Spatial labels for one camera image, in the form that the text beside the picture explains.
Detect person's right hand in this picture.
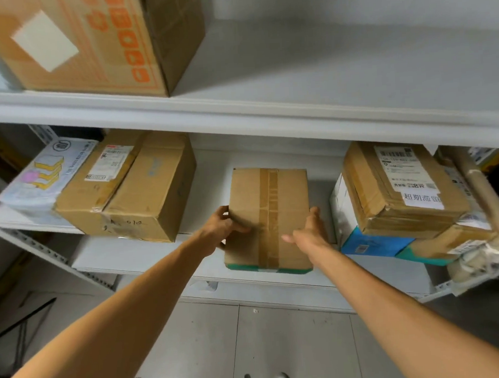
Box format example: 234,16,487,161
280,205,334,269

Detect person's left hand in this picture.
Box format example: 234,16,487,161
191,204,252,257

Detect small blue box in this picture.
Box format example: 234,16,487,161
328,169,416,260

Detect squat cardboard box white label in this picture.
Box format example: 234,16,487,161
341,135,473,244

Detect wide low cardboard box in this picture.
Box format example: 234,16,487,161
50,125,201,249

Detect small long brown box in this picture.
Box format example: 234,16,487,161
402,144,499,262

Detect white metal shelf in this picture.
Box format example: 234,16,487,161
0,0,499,334

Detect paper-wrapped taped parcel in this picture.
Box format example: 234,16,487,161
439,142,499,296

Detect white printed carton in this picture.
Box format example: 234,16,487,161
0,136,103,232

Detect large box orange print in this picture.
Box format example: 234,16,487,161
0,0,209,106

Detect person's left forearm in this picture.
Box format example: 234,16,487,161
0,238,223,378

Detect person's right forearm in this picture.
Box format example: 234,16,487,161
310,236,499,378

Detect black tripod legs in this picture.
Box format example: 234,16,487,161
0,296,62,378

